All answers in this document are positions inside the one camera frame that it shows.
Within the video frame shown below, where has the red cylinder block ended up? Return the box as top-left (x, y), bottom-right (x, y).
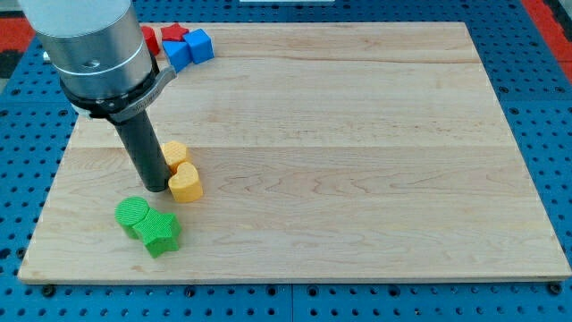
top-left (140, 26), bottom-right (160, 56)

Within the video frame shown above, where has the yellow hexagon block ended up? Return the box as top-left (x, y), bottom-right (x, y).
top-left (161, 140), bottom-right (192, 174)

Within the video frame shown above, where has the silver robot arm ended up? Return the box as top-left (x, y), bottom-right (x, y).
top-left (19, 0), bottom-right (176, 192)

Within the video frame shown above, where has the red star block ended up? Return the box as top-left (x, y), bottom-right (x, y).
top-left (160, 22), bottom-right (189, 42)

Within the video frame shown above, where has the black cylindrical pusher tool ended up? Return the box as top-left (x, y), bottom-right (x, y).
top-left (115, 111), bottom-right (171, 192)

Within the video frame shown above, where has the wooden board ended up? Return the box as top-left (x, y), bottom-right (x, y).
top-left (19, 22), bottom-right (571, 284)

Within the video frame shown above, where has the blue cube block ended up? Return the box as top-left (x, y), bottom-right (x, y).
top-left (183, 29), bottom-right (215, 64)

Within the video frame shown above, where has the green cylinder block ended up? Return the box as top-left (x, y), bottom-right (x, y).
top-left (114, 197), bottom-right (149, 239)

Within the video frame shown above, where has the yellow heart block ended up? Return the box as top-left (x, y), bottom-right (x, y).
top-left (168, 162), bottom-right (204, 203)

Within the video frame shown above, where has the green star block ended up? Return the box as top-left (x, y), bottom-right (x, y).
top-left (133, 208), bottom-right (181, 258)

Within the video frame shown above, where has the blue pentagon block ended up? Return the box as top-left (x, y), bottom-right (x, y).
top-left (163, 41), bottom-right (192, 72)

